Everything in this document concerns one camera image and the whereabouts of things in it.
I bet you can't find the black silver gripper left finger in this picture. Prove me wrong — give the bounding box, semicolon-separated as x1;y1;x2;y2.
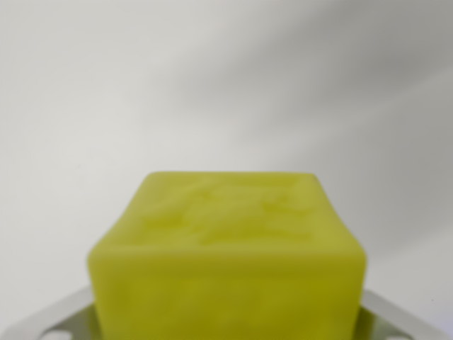
0;286;104;340

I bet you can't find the black silver gripper right finger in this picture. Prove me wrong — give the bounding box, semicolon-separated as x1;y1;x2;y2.
356;288;453;340

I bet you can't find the yellow translucent cube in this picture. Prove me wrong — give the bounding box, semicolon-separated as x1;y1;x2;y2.
84;171;369;340

